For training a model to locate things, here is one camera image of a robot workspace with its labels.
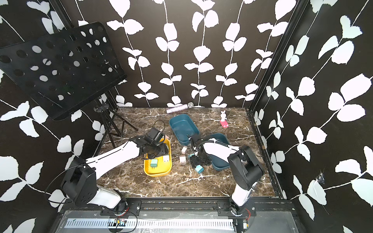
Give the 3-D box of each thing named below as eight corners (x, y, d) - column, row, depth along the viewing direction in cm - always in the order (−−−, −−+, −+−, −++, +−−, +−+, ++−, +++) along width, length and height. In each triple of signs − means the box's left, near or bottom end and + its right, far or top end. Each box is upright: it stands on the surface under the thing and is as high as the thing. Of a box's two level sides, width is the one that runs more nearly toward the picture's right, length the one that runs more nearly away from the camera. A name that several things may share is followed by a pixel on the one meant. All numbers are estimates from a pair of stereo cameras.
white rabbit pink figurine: (222, 128, 111) (224, 121, 104) (218, 118, 117) (220, 111, 111) (227, 127, 111) (230, 120, 105) (223, 117, 118) (225, 110, 111)
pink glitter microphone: (167, 114, 118) (166, 111, 115) (166, 111, 120) (165, 108, 117) (193, 107, 123) (194, 104, 120) (192, 104, 125) (192, 101, 123)
